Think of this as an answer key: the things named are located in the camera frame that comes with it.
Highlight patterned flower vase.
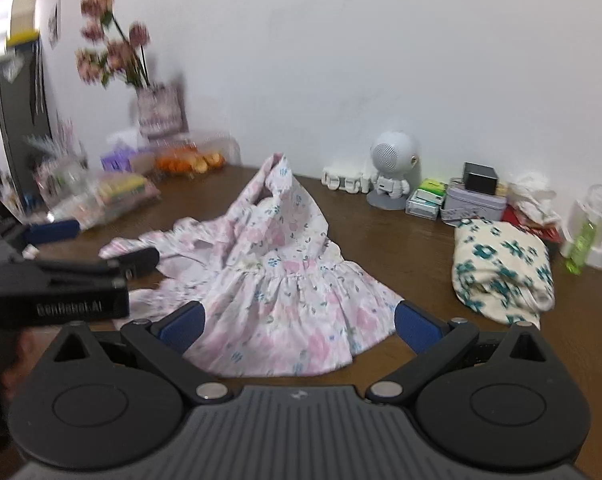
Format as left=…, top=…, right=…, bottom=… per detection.
left=136, top=82, right=187, bottom=140

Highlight clear bag of items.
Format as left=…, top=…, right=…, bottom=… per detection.
left=34, top=157, right=160, bottom=231

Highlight grey tin box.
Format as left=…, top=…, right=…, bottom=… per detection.
left=440, top=180, right=507, bottom=226

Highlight white blocky figurine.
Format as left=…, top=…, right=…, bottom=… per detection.
left=320, top=167, right=370, bottom=194

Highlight bag of oranges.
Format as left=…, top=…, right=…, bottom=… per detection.
left=152, top=134, right=241, bottom=179

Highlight folded green floral garment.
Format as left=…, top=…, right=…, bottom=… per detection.
left=452, top=219, right=555, bottom=327

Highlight green liquid bottle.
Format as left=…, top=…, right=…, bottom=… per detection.
left=566, top=218, right=597, bottom=275

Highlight purple tissue box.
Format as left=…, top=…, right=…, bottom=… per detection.
left=100, top=142, right=138, bottom=172

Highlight white robot speaker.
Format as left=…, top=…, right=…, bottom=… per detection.
left=366, top=131, right=419, bottom=211

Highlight small black box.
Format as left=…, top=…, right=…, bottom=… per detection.
left=462, top=162, right=498, bottom=195

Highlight green white small boxes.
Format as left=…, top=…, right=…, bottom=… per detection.
left=405, top=179, right=447, bottom=220

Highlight pink floral dress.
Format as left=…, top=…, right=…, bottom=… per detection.
left=99, top=155, right=401, bottom=377

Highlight white crumpled tissue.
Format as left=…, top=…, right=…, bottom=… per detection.
left=508, top=172, right=561, bottom=228

